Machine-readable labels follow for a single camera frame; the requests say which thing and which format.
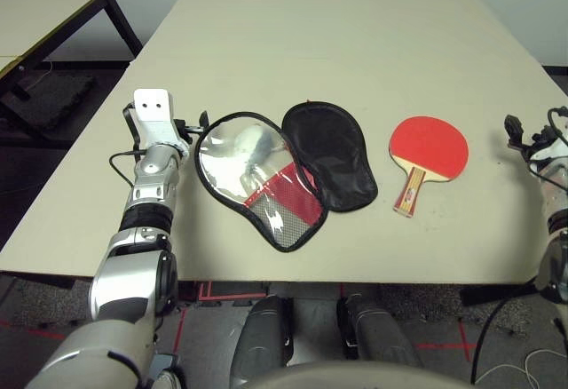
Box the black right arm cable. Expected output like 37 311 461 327
469 107 568 385

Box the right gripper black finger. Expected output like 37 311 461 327
504 114 527 147

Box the black red zippered paddle case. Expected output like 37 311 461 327
193 99 379 254

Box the dark grey robot left leg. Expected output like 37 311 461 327
233 295 295 389

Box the thin white floor cable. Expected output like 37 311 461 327
474 347 568 389

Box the dark grey robot right leg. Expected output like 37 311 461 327
335 293 422 369

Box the grey robot torso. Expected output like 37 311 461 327
248 360 471 389

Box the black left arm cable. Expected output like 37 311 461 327
109 102 147 188

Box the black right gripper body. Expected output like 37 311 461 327
523 124 556 162

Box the black rubber floor mat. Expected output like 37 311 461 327
20 68 97 131

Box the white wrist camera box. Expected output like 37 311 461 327
132 88 190 155
530 115 568 163

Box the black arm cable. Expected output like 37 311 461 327
469 107 568 385
109 102 147 188

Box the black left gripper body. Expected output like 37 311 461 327
173 117 201 144

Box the red ping-pong paddle wooden handle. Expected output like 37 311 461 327
388 115 470 219

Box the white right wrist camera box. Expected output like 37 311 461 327
530 115 568 163

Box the dark grey robot leg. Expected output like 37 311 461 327
233 295 295 389
335 293 422 369

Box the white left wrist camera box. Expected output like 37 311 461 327
132 88 190 155

